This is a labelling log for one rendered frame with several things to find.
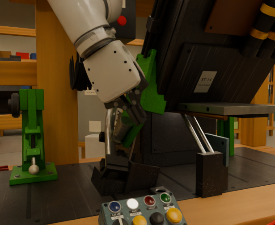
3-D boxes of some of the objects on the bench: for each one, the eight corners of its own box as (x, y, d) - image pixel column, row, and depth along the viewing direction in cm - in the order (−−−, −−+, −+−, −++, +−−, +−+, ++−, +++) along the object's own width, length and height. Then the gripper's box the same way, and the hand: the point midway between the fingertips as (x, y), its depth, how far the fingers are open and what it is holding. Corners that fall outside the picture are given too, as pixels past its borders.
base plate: (339, 177, 85) (339, 171, 85) (-71, 255, 45) (-72, 243, 45) (243, 150, 124) (243, 146, 124) (-23, 179, 84) (-23, 172, 84)
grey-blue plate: (229, 190, 69) (231, 138, 68) (223, 191, 68) (225, 139, 67) (207, 179, 78) (208, 132, 77) (201, 180, 77) (202, 133, 76)
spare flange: (149, 190, 69) (149, 188, 69) (162, 189, 70) (162, 185, 70) (158, 198, 64) (158, 195, 64) (173, 196, 65) (173, 193, 65)
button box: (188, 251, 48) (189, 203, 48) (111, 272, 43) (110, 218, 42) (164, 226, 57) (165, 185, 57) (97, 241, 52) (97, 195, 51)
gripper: (61, 65, 53) (107, 143, 54) (120, 23, 47) (170, 110, 48) (79, 63, 60) (120, 132, 61) (132, 27, 54) (175, 102, 55)
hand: (137, 114), depth 54 cm, fingers closed
